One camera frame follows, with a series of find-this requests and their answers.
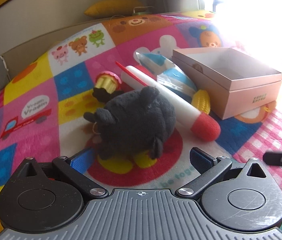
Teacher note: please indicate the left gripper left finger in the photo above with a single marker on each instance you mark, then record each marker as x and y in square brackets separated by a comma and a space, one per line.
[71, 170]

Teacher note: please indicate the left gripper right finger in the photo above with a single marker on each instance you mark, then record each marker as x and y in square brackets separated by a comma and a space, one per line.
[212, 170]

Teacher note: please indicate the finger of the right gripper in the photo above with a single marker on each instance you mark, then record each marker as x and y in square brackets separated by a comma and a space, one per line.
[281, 157]

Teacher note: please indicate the white red toy rocket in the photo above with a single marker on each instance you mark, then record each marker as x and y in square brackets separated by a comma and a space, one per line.
[202, 125]

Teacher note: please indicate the yellow toy corn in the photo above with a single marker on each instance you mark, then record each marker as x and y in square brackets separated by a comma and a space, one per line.
[201, 101]

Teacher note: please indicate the black plush toy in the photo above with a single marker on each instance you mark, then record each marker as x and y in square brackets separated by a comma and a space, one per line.
[133, 122]

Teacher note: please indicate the yellow pink toy cupcake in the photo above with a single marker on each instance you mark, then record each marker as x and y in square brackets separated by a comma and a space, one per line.
[107, 86]

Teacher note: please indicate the blue white tissue pack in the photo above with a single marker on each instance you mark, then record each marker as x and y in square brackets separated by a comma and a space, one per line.
[168, 74]

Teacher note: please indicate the pink cardboard box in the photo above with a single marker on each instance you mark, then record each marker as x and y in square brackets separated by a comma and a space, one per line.
[236, 82]

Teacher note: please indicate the colourful cartoon play mat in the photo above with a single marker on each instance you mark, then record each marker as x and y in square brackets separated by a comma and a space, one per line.
[41, 109]

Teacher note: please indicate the yellow cushion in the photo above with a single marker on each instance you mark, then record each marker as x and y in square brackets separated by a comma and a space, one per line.
[109, 8]

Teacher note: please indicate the green basket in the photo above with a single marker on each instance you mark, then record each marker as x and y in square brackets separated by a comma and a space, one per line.
[144, 10]

